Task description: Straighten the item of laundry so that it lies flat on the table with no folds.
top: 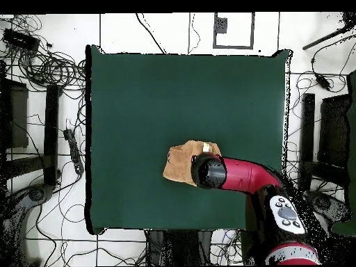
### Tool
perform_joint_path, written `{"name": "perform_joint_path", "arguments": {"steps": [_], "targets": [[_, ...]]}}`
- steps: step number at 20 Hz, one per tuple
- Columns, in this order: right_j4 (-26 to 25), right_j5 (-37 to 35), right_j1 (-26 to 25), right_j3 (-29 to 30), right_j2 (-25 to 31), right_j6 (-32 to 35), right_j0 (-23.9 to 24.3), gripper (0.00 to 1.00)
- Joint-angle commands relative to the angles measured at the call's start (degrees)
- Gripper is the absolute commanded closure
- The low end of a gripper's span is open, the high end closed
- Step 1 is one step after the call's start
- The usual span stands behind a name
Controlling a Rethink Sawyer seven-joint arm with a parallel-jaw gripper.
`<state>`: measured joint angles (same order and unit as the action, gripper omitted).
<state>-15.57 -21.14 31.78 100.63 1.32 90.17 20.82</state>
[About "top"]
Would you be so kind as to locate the black upright post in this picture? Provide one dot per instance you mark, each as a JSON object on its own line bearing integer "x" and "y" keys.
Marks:
{"x": 51, "y": 133}
{"x": 308, "y": 133}

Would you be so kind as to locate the dark green table cloth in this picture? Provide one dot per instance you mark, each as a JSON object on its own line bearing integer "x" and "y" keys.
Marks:
{"x": 167, "y": 105}

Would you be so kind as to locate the black power strip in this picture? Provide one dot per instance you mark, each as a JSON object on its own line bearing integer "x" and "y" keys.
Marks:
{"x": 74, "y": 153}

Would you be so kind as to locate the black rectangular box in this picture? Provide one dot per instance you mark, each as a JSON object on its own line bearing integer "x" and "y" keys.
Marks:
{"x": 20, "y": 39}

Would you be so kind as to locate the black stand base foot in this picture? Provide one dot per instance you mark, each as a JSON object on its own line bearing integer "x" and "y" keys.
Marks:
{"x": 331, "y": 207}
{"x": 36, "y": 193}

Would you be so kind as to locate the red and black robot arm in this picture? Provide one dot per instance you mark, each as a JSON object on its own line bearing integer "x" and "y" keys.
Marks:
{"x": 244, "y": 175}

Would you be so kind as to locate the dark flat panel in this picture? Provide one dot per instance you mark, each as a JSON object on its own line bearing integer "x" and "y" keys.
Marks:
{"x": 18, "y": 116}
{"x": 333, "y": 130}

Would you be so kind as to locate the tan terry towel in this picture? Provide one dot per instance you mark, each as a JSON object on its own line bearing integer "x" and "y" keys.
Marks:
{"x": 178, "y": 167}

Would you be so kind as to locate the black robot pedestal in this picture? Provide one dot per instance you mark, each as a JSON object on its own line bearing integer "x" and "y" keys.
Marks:
{"x": 180, "y": 247}

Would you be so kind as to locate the black power adapter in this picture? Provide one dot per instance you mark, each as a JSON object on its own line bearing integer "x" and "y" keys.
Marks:
{"x": 323, "y": 82}

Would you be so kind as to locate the grey square floor frame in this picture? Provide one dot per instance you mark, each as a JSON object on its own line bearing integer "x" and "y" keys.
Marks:
{"x": 252, "y": 30}

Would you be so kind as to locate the black rod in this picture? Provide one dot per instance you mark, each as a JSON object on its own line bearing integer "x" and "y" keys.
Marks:
{"x": 328, "y": 37}

